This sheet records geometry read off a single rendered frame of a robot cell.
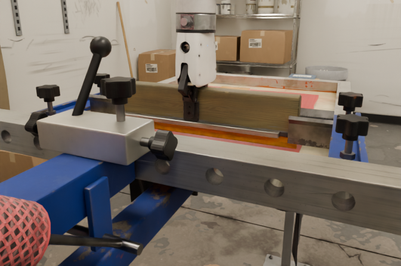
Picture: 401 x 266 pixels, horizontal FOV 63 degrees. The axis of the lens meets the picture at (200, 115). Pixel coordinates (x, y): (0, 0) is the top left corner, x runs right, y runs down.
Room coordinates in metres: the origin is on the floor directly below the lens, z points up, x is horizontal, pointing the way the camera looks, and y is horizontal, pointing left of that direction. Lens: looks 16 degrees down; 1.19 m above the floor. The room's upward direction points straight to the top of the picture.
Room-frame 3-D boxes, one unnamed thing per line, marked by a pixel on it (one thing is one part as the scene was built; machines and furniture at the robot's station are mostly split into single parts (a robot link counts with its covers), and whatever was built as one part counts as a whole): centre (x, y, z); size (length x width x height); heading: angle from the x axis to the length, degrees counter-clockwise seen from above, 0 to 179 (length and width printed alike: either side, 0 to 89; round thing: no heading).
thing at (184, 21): (0.63, 0.01, 1.18); 0.09 x 0.07 x 0.03; 157
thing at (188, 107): (0.61, 0.02, 1.03); 0.03 x 0.03 x 0.07; 67
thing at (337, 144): (0.50, -0.24, 0.97); 0.30 x 0.05 x 0.07; 157
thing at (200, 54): (0.64, 0.01, 1.12); 0.10 x 0.07 x 0.11; 157
